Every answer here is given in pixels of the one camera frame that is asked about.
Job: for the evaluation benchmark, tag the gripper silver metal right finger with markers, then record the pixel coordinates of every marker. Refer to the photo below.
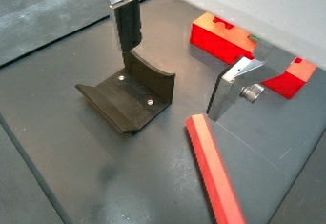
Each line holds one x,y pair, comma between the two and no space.
240,80

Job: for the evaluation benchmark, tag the red peg board base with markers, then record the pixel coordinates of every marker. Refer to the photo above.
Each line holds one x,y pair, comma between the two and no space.
228,42

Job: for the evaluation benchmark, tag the black curved cradle stand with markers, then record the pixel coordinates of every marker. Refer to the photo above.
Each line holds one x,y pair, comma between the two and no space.
134,95

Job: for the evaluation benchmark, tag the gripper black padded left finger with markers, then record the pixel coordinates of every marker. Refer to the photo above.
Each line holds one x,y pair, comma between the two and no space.
125,12

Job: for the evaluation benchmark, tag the red hexagon rod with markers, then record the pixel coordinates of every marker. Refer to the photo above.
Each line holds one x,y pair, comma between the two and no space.
221,194

